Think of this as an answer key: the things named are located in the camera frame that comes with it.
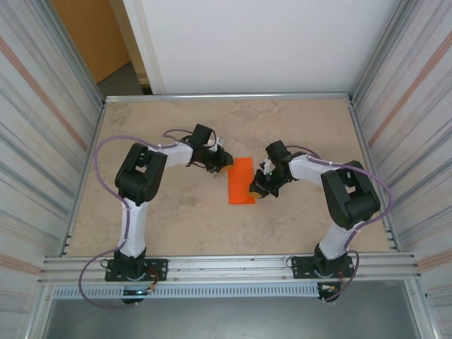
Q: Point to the orange paper sheet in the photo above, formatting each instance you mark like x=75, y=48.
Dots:
x=240, y=183

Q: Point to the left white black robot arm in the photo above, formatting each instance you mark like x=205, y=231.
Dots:
x=141, y=176

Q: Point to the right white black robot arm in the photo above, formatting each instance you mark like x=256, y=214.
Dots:
x=353, y=197

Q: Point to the small black controller board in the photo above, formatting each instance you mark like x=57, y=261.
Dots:
x=132, y=292
x=326, y=287

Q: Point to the grey metal shelf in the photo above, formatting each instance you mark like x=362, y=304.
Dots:
x=229, y=318

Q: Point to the corrugated translucent side panel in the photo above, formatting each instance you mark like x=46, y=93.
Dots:
x=28, y=141
x=423, y=141

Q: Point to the brown wooden door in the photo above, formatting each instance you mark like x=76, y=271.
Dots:
x=92, y=35

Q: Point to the aluminium table end rail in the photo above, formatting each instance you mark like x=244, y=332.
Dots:
x=229, y=96

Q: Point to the wide aluminium mounting rail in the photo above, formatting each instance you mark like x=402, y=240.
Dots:
x=229, y=263

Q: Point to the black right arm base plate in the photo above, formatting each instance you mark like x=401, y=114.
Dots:
x=300, y=266

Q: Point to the aluminium table side rail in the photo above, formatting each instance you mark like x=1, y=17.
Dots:
x=373, y=176

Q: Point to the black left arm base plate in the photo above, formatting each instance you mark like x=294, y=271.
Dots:
x=159, y=270

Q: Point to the white door frame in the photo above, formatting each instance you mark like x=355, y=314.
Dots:
x=141, y=42

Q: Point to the aluminium upright post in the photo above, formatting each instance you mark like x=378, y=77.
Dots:
x=78, y=60
x=376, y=53

